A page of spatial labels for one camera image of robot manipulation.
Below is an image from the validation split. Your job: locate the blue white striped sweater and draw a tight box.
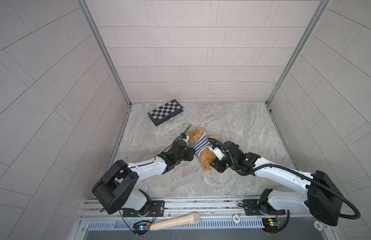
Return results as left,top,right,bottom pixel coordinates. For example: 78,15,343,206
192,133,210,158

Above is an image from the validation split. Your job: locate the brown teddy bear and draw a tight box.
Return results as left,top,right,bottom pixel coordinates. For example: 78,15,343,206
187,128,216,172

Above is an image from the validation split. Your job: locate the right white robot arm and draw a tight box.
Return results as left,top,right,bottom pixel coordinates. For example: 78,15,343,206
208,138,342,226

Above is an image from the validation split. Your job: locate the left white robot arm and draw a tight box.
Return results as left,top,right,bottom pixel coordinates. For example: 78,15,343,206
91,139,195,216

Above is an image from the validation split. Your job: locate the green brick pattern plastic bag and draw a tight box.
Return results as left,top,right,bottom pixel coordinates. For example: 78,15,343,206
180,123,190,133

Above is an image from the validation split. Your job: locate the folded black chess board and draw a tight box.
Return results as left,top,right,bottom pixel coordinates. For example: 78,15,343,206
147,100,183,126

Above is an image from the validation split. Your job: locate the right circuit board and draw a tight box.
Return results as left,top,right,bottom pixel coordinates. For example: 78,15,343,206
262,218,280,233

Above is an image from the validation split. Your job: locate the left green circuit board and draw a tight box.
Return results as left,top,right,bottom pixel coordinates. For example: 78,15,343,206
132,220,151,236

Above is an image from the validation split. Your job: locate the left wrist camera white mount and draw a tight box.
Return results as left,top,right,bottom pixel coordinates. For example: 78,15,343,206
178,133,190,144

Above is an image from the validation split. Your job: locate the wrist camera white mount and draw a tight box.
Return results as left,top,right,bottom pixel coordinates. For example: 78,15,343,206
178,133,190,144
209,144,225,161

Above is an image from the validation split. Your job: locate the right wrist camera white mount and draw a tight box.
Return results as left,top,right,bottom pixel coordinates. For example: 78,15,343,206
209,144,225,161

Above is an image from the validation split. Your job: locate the thin black camera cable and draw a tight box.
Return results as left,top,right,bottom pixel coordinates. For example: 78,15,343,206
126,123,192,169

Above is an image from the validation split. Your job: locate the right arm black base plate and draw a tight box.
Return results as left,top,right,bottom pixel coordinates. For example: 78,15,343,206
238,199,287,216

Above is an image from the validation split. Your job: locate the aluminium mounting rail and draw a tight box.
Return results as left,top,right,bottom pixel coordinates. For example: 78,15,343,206
78,196,312,222

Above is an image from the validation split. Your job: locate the beige wooden handle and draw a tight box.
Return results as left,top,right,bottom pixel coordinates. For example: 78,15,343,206
149,213,201,231

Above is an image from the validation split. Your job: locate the black corrugated cable conduit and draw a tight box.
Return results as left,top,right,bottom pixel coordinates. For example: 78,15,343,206
214,137,362,220

